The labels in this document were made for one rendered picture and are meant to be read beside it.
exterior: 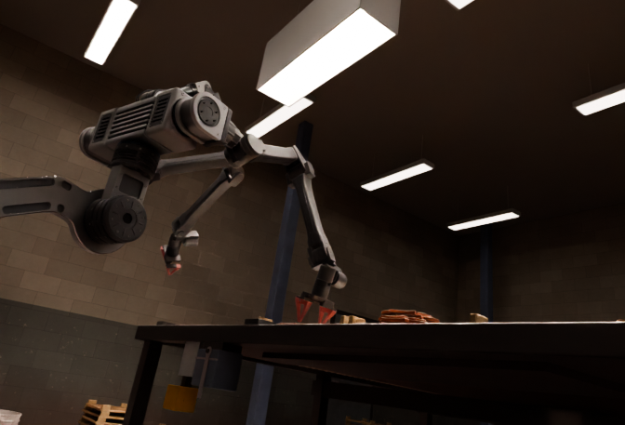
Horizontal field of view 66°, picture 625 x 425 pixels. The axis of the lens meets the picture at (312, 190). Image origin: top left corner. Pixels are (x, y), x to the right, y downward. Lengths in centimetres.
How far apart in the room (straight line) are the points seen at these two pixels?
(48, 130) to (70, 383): 303
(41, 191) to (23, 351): 494
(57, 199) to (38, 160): 516
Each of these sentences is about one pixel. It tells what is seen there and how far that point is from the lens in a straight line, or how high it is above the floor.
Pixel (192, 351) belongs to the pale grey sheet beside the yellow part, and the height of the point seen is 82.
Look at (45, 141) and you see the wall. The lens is 678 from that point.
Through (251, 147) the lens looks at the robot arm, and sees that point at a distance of 153.
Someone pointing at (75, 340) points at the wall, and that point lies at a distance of 646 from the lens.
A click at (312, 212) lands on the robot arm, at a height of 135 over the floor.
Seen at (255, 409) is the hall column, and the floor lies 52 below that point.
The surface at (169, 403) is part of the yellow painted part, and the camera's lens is 191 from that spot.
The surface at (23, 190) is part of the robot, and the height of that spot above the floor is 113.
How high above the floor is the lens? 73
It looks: 23 degrees up
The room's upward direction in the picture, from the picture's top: 9 degrees clockwise
